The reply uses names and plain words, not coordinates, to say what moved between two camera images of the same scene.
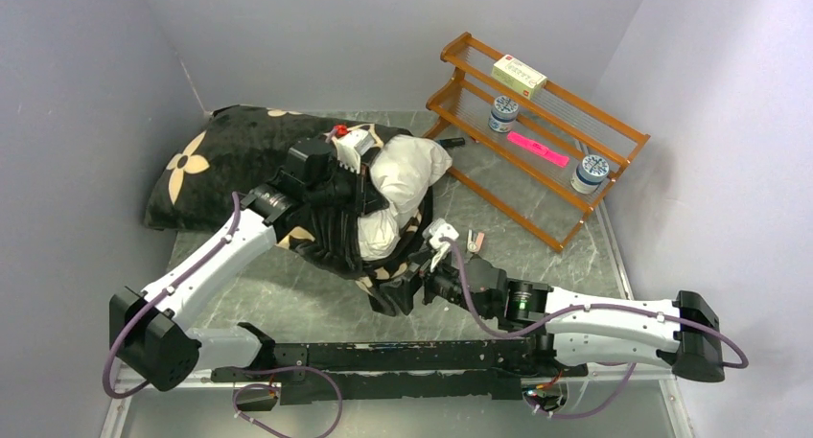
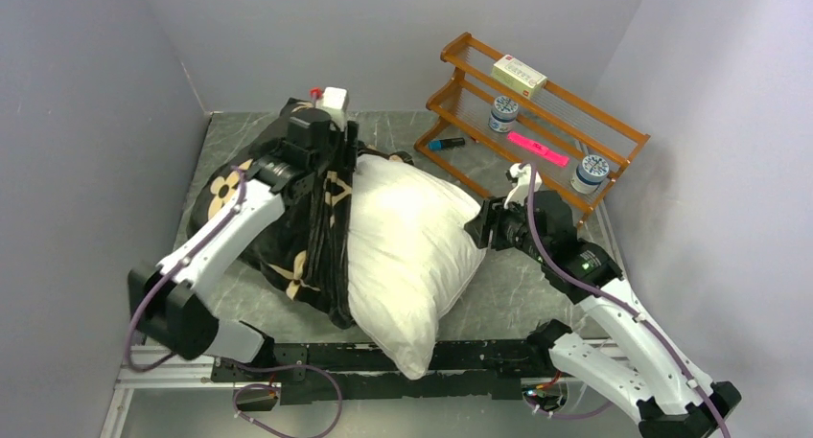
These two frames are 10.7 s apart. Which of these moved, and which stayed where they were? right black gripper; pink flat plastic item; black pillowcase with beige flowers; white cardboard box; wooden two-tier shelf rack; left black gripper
Moved: left black gripper; black pillowcase with beige flowers; right black gripper
Stayed: white cardboard box; pink flat plastic item; wooden two-tier shelf rack
